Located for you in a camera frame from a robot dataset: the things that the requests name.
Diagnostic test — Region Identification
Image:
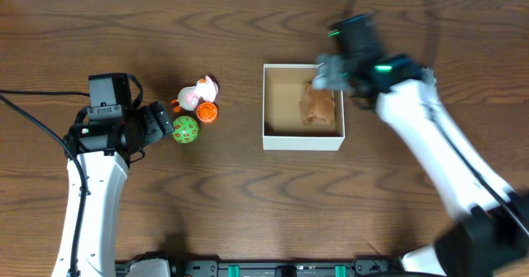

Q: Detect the yellow grey toy truck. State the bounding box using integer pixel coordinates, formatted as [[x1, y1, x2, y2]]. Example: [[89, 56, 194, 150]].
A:
[[421, 68, 436, 87]]

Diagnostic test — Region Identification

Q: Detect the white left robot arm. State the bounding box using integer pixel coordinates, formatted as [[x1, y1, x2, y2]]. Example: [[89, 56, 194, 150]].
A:
[[53, 99, 174, 277]]

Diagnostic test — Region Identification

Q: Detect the orange lattice ball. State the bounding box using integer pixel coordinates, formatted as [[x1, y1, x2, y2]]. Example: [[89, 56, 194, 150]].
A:
[[196, 102, 218, 124]]

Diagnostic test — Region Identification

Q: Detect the white cardboard box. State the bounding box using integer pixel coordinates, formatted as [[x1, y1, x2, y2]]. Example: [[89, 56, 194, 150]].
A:
[[262, 64, 346, 151]]

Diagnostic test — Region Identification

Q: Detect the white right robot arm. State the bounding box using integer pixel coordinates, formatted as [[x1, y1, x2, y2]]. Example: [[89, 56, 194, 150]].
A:
[[312, 55, 528, 276]]

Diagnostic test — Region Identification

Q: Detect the brown plush toy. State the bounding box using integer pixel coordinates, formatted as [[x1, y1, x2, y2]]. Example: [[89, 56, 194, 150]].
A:
[[299, 83, 336, 126]]

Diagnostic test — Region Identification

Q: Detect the green ball with numbers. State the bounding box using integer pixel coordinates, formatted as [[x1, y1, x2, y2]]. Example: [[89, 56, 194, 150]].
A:
[[172, 116, 199, 144]]

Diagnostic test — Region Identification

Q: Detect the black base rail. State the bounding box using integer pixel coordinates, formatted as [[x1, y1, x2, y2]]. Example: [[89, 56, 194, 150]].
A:
[[115, 252, 404, 277]]

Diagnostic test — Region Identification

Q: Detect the pink white duck toy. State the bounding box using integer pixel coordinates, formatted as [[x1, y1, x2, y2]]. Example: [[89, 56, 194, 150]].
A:
[[171, 75, 219, 112]]

